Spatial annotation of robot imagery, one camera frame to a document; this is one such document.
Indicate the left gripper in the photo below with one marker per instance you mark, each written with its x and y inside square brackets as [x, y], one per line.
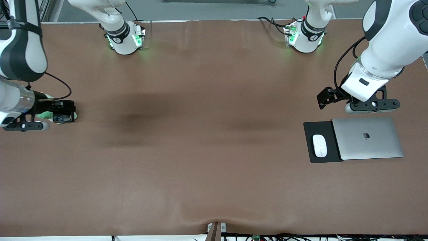
[335, 93]

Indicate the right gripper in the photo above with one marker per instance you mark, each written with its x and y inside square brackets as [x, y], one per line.
[42, 106]

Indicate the black flip phone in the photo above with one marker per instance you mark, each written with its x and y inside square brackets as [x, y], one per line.
[62, 118]

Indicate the white computer mouse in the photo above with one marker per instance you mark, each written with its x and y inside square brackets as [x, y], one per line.
[319, 146]

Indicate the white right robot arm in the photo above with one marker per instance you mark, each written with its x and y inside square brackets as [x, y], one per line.
[20, 47]

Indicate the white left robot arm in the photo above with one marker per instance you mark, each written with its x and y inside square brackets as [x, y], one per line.
[388, 43]

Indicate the black mouse pad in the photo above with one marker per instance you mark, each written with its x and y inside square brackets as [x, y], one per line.
[309, 142]

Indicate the green dinosaur plush toy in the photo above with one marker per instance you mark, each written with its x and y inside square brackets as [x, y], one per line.
[43, 115]

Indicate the silver closed laptop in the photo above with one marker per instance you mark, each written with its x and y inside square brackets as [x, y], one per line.
[367, 138]

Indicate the brown table cover mat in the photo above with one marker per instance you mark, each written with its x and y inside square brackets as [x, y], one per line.
[214, 180]

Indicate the small green circuit board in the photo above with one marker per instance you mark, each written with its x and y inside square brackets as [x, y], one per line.
[256, 237]

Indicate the grey metal bracket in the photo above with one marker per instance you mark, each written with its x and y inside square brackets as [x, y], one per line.
[223, 227]

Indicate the brown mounting post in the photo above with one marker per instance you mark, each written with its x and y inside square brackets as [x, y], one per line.
[214, 232]

